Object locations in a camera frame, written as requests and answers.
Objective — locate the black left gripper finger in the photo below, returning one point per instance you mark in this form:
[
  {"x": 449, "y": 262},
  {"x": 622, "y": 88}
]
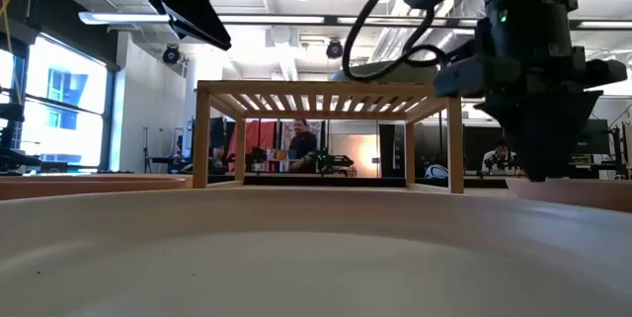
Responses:
[{"x": 197, "y": 16}]

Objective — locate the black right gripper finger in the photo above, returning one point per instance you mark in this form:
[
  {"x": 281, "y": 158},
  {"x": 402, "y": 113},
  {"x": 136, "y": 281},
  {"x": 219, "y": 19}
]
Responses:
[
  {"x": 526, "y": 124},
  {"x": 563, "y": 124}
]

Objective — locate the salmon pink plate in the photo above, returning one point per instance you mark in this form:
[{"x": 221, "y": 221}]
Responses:
[{"x": 592, "y": 196}]

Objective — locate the beige plate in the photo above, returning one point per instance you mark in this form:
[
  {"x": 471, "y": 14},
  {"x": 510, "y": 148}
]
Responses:
[{"x": 316, "y": 258}]

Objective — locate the black background robot arm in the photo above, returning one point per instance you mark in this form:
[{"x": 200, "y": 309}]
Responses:
[{"x": 333, "y": 161}]

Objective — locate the wooden slatted shelf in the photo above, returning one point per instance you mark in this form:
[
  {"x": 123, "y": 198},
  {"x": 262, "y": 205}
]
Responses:
[{"x": 321, "y": 87}]

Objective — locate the black background monitor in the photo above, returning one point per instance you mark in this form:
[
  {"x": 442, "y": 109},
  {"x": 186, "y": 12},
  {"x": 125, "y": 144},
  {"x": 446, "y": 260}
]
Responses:
[{"x": 595, "y": 136}]

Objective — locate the person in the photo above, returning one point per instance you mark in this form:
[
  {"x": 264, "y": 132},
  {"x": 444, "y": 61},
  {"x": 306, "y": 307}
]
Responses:
[
  {"x": 302, "y": 146},
  {"x": 499, "y": 156}
]

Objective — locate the black ceiling spotlight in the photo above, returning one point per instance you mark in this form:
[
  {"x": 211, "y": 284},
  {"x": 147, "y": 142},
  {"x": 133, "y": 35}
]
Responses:
[
  {"x": 334, "y": 49},
  {"x": 171, "y": 54}
]

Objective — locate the linear ceiling light fixture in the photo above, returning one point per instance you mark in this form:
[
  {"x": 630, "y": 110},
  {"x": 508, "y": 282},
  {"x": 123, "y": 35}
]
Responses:
[{"x": 271, "y": 19}]

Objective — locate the white black ball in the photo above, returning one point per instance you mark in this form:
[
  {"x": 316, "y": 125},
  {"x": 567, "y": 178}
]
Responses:
[{"x": 437, "y": 172}]

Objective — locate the black panel with white dots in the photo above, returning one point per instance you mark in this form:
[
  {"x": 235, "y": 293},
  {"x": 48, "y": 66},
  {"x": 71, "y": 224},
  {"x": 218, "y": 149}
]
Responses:
[{"x": 392, "y": 151}]

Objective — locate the red fabric banner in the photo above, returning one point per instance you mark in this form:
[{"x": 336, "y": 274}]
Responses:
[{"x": 261, "y": 136}]

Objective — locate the large window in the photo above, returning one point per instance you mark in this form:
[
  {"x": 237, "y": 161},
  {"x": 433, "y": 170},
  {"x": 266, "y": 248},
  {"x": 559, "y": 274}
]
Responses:
[{"x": 64, "y": 109}]

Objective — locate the black equipment rack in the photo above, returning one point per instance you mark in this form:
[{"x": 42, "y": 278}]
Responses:
[{"x": 10, "y": 134}]

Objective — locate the silver ventilation duct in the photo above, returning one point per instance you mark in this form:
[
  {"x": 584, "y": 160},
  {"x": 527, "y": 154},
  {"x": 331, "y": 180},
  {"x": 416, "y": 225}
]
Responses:
[{"x": 444, "y": 30}]

